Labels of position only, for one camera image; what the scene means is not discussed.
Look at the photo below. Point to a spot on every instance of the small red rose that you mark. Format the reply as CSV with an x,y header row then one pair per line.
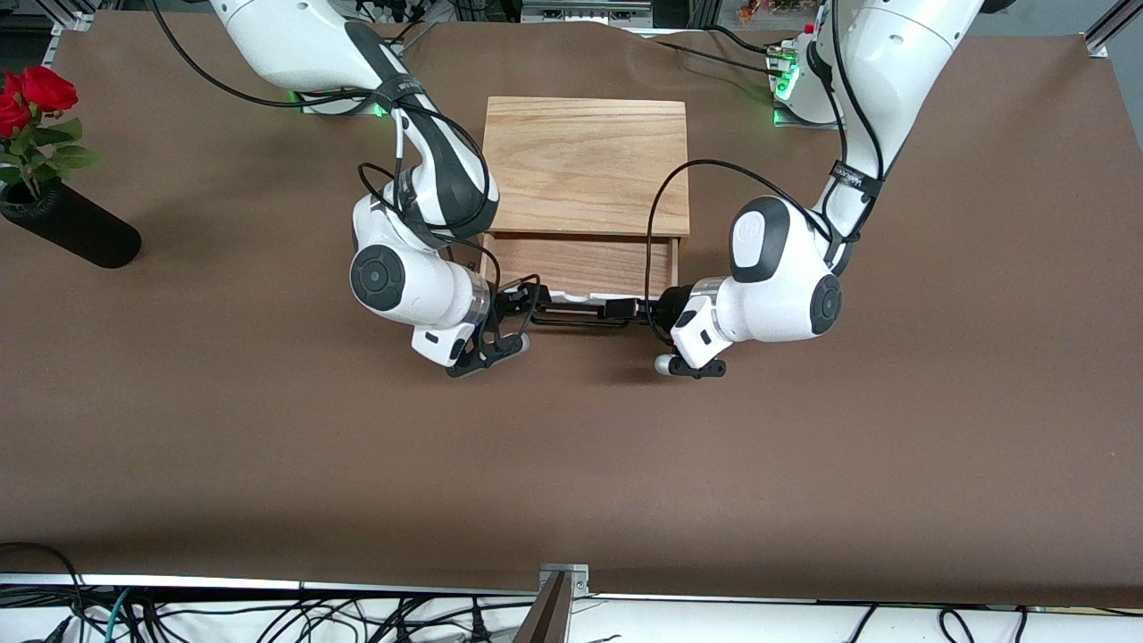
x,y
11,112

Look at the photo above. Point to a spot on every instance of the brown table cover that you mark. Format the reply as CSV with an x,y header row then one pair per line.
x,y
571,446

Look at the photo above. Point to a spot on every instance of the metal base plate left arm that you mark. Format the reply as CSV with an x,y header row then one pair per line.
x,y
786,121

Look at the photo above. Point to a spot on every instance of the metal camera pole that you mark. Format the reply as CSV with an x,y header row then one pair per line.
x,y
546,621

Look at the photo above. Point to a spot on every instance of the black cylindrical vase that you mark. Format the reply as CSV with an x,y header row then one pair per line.
x,y
80,232

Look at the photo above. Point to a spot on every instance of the grey metal box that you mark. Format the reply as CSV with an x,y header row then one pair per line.
x,y
580,13

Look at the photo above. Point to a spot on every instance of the light wooden drawer cabinet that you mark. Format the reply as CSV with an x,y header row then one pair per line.
x,y
580,161

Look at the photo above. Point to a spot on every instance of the aluminium frame profile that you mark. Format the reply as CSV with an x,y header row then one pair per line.
x,y
67,13
1103,36

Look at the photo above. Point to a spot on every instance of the metal base plate right arm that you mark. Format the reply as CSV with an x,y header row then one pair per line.
x,y
312,107

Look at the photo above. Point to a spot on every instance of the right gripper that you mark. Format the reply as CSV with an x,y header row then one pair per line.
x,y
511,304

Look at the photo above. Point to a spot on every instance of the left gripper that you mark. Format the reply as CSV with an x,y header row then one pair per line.
x,y
666,310

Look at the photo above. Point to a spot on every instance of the metal clamp bracket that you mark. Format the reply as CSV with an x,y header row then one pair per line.
x,y
576,576

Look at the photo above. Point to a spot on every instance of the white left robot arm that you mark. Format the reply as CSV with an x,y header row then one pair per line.
x,y
893,62

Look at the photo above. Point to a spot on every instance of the large red rose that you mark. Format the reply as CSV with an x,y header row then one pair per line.
x,y
49,87

